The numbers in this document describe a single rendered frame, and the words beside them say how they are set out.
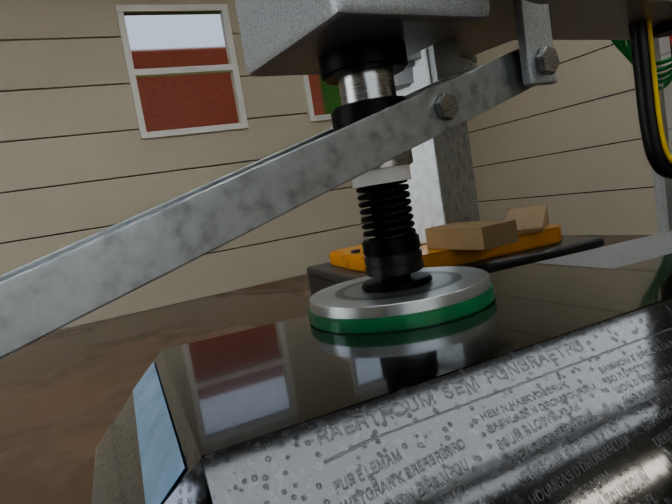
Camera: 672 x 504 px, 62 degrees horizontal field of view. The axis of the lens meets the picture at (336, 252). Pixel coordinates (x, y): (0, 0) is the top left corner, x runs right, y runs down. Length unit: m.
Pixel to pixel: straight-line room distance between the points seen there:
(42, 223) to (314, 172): 6.07
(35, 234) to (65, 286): 6.08
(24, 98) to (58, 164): 0.72
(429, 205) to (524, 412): 1.05
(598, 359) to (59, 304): 0.43
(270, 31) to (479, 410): 0.44
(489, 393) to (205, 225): 0.27
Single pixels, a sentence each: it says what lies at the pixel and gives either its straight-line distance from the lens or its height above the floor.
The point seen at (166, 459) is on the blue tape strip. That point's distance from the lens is 0.43.
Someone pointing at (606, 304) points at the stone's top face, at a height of 0.80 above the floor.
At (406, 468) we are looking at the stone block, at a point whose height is 0.77.
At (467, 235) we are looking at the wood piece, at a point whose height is 0.81.
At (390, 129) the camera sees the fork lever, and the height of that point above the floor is 1.01.
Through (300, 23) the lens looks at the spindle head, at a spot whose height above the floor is 1.12.
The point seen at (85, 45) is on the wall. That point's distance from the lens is 6.85.
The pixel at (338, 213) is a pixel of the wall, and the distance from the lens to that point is 7.24.
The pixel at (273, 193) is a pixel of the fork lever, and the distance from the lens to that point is 0.52.
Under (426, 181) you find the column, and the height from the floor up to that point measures 0.94.
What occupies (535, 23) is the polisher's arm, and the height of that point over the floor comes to 1.11.
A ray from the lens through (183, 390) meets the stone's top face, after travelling 0.51.
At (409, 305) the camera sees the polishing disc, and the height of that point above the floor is 0.83.
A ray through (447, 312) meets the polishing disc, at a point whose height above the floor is 0.81.
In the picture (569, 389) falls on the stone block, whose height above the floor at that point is 0.77.
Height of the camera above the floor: 0.95
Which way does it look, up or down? 6 degrees down
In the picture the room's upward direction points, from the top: 9 degrees counter-clockwise
